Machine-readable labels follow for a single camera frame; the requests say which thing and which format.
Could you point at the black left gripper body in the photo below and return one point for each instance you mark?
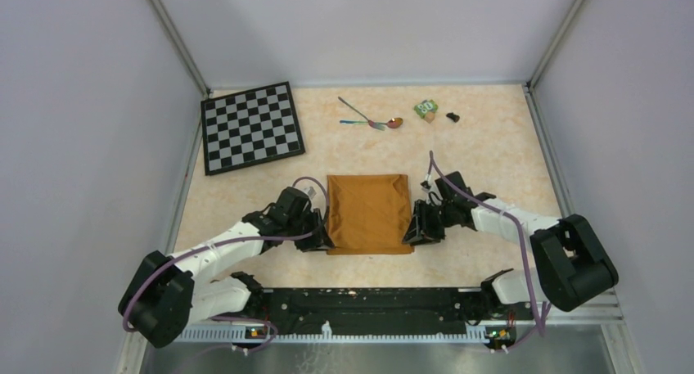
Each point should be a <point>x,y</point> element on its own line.
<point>316,241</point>

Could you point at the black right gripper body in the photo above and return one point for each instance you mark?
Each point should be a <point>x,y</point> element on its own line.
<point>447,218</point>

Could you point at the brown cloth napkin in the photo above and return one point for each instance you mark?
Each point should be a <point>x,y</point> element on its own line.
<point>369,214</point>

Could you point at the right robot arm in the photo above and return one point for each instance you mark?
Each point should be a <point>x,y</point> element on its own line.
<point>571,265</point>

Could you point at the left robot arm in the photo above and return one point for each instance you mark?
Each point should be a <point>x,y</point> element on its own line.
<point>170,292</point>

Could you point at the iridescent metal spoon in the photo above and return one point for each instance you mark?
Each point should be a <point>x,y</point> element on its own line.
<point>393,123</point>

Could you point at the small black object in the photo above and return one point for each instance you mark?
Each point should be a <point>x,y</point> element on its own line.
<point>452,116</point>

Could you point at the iridescent metal fork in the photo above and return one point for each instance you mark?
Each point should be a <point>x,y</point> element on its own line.
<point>358,111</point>

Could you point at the green numbered wooden block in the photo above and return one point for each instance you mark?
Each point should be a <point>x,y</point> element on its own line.
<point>426,110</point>

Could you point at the black white checkerboard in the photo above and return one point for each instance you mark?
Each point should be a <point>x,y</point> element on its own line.
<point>248,128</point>

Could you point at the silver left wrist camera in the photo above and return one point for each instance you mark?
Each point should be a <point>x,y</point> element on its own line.
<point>310,191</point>

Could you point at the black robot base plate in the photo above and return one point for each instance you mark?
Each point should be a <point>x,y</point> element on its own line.
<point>378,311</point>

